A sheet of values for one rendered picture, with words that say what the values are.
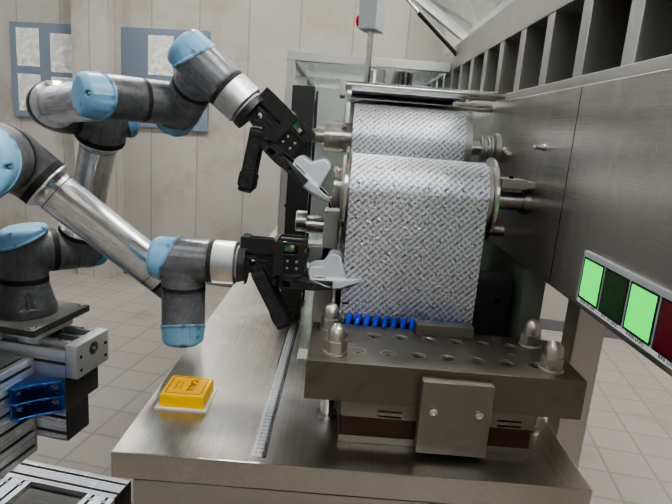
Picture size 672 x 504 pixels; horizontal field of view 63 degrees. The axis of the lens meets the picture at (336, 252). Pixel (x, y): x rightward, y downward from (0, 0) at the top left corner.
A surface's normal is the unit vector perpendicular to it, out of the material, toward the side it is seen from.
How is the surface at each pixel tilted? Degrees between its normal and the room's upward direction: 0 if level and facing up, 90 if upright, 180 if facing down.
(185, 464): 90
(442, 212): 90
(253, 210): 90
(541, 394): 90
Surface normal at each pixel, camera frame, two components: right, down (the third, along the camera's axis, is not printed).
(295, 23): -0.18, 0.20
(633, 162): -1.00, -0.08
